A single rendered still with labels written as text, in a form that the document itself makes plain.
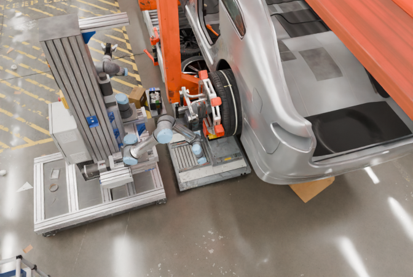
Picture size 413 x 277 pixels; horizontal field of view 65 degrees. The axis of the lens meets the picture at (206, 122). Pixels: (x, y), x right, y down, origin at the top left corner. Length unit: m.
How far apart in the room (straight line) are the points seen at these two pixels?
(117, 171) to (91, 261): 0.97
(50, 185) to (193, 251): 1.60
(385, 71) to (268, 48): 2.04
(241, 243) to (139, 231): 1.03
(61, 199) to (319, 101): 2.75
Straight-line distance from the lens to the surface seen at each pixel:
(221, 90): 2.98
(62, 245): 3.71
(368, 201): 4.08
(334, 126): 3.34
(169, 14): 3.00
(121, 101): 3.13
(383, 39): 0.55
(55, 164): 3.93
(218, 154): 3.67
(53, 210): 3.66
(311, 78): 3.47
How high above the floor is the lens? 3.29
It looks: 51 degrees down
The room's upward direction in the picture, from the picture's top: 2 degrees clockwise
